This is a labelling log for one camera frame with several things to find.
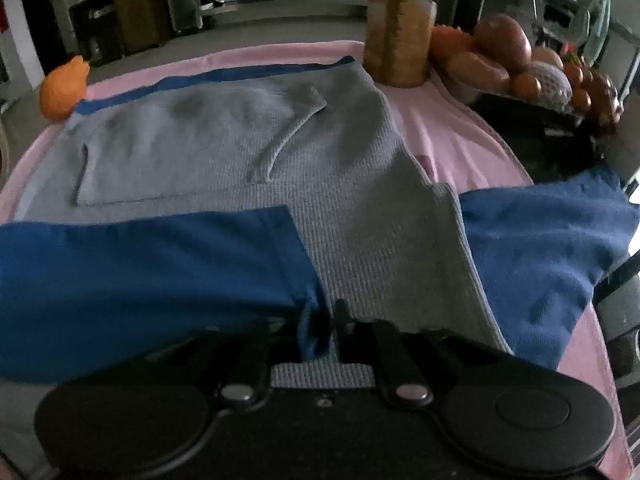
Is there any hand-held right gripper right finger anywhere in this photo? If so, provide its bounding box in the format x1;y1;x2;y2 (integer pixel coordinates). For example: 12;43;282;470
333;300;501;411

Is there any pale green fan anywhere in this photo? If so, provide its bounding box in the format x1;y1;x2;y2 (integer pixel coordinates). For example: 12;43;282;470
575;0;613;61

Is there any orange persimmon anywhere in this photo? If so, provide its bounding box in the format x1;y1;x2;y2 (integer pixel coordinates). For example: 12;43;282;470
430;25;476;61

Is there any grey and blue sweater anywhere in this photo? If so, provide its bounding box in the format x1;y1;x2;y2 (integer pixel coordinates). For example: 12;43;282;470
0;57;633;391

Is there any orange juice bottle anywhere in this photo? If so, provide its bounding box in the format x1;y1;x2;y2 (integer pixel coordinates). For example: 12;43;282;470
362;0;438;86

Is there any wooden cabinet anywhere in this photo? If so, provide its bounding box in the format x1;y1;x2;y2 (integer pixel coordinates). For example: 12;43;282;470
110;0;173;53

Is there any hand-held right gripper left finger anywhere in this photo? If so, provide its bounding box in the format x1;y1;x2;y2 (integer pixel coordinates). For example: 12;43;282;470
145;309;332;413

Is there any red apple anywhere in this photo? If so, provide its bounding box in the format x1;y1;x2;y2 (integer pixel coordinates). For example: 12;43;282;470
474;14;533;73

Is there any pink blanket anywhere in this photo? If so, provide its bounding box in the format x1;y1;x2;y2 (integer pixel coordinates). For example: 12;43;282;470
0;40;633;480

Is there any metal fruit tray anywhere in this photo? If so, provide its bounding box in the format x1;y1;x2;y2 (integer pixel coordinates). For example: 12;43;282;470
440;67;621;126

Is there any sweet potato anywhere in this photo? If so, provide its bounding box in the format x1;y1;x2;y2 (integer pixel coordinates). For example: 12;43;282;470
446;51;511;93

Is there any fruit in white foam net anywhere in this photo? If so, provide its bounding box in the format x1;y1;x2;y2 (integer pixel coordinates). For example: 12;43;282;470
520;60;573;111

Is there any orange tangerine with knob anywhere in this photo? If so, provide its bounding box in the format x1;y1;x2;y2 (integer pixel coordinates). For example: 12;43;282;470
40;56;92;121

